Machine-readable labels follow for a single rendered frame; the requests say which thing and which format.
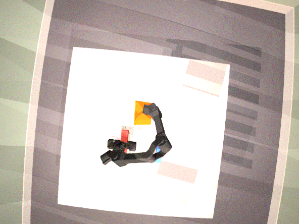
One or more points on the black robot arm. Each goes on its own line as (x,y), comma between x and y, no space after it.
(120,158)

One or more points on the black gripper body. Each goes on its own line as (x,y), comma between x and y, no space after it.
(131,145)

